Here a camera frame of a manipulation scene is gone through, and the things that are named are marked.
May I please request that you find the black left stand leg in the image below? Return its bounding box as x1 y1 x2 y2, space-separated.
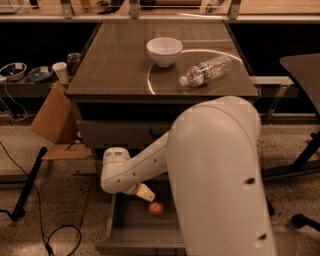
11 147 47 221

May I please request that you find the black caster foot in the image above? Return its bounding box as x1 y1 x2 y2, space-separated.
291 214 320 232

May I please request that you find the white bowl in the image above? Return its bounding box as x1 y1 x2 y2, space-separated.
146 37 183 67

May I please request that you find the grey bowl with items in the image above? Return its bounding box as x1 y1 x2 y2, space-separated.
0 62 27 81

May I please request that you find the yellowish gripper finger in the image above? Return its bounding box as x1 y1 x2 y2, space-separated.
135 183 155 202

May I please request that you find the top grey drawer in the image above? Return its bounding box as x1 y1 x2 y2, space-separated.
76 120 170 149

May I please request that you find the blue bowl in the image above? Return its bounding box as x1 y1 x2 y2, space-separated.
27 66 53 83

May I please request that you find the glass jar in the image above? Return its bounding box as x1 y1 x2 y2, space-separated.
67 53 81 76

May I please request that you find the red apple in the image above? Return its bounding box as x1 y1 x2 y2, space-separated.
148 201 164 217

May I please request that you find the grey drawer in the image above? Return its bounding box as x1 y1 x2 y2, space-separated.
76 120 170 149
96 175 187 256

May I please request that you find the white paper cup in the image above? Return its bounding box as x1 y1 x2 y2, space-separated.
52 62 69 84

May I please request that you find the grey drawer cabinet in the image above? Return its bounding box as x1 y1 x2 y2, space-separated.
65 19 260 198

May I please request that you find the clear plastic water bottle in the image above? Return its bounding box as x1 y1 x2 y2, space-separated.
179 55 233 87

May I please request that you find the low grey shelf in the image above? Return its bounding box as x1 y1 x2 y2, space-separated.
0 79 58 98

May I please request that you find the black right stand leg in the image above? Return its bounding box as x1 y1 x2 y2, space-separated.
266 198 275 216

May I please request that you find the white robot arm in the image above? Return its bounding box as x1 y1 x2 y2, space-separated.
101 96 277 256

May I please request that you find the brown cardboard box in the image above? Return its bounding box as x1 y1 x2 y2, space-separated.
31 82 91 160

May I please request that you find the black floor cable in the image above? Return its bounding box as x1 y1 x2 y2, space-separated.
0 139 83 256

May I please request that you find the bottom grey drawer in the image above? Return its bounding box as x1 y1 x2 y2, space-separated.
96 175 187 256

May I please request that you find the black stand leg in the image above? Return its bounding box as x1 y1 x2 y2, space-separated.
266 198 275 216
11 147 47 221

